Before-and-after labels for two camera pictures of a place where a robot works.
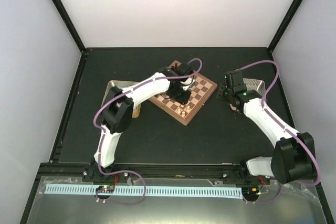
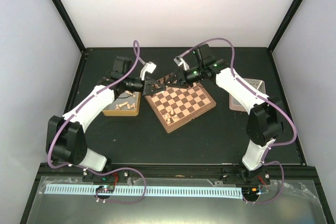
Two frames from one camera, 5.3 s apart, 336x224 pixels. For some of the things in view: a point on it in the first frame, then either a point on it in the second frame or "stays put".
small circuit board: [106, 189] stays put
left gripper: [182, 100] -> [147, 89]
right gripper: [219, 93] -> [182, 80]
